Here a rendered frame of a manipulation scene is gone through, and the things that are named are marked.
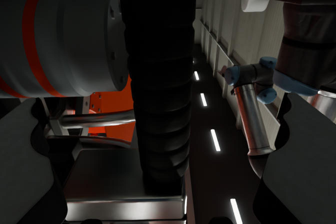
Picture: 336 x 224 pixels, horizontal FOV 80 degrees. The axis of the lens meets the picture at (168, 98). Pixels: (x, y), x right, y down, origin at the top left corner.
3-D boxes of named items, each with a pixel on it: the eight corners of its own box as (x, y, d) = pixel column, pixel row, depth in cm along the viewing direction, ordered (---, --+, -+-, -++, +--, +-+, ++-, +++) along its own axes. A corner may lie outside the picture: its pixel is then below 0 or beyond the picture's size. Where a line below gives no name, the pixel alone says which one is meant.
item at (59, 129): (46, 118, 35) (63, 161, 41) (157, 115, 35) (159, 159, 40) (82, 76, 50) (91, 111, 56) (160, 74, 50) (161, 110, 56)
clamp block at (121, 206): (51, 201, 13) (72, 241, 16) (187, 198, 13) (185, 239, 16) (79, 147, 18) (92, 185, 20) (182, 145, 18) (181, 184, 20)
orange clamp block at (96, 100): (60, 110, 53) (76, 116, 62) (90, 110, 53) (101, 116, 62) (63, 85, 55) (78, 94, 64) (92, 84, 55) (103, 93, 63)
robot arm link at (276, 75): (307, 52, 44) (290, 104, 51) (355, 46, 47) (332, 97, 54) (271, 38, 54) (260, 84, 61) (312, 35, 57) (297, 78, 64)
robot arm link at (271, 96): (281, 87, 84) (275, 104, 89) (264, 76, 94) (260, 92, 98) (264, 89, 83) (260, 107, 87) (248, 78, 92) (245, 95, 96)
